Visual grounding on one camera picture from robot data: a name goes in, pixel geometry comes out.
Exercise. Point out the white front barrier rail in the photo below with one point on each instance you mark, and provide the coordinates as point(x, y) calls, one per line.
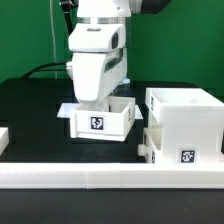
point(102, 176)

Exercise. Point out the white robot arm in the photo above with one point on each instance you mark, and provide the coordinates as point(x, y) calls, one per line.
point(116, 11)

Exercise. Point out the white left barrier rail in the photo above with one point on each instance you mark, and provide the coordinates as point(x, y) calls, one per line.
point(4, 139)

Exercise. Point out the white drawer cabinet frame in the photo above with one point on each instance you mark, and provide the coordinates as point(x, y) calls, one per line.
point(192, 123)

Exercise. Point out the white barrier rail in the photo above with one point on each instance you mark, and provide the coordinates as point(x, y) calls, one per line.
point(102, 176)
point(4, 139)

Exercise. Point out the white front drawer box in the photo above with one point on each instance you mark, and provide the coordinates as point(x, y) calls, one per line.
point(150, 149)

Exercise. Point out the white drawer box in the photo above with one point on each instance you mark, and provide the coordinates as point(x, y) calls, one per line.
point(113, 125)
point(150, 149)

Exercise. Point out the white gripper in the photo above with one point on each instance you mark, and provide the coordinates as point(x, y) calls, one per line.
point(99, 61)

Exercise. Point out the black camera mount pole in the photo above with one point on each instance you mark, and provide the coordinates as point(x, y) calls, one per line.
point(67, 6)

